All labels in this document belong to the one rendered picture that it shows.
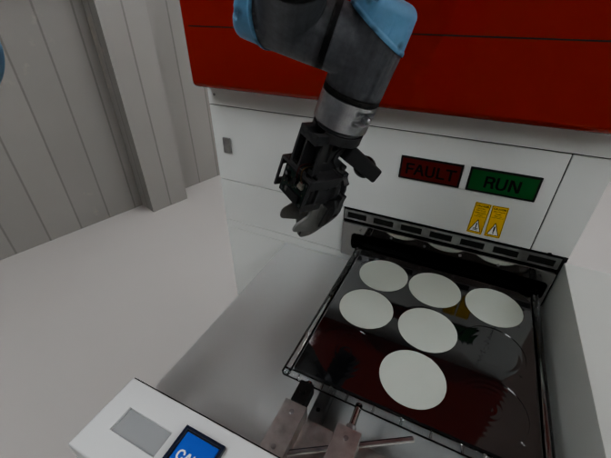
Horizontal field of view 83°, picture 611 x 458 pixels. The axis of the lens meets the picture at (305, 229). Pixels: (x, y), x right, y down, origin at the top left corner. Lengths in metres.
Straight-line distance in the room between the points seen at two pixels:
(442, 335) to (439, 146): 0.35
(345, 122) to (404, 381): 0.39
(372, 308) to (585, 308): 0.34
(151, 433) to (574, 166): 0.74
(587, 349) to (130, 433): 0.62
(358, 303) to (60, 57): 2.39
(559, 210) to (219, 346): 0.68
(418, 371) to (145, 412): 0.39
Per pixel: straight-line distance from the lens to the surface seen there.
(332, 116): 0.45
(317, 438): 0.56
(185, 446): 0.48
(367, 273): 0.75
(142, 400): 0.53
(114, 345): 1.98
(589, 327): 0.70
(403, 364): 0.61
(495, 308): 0.76
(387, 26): 0.42
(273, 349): 0.71
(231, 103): 0.88
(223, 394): 0.67
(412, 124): 0.72
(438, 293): 0.75
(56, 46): 2.71
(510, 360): 0.68
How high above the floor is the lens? 1.38
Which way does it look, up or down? 34 degrees down
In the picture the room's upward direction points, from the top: straight up
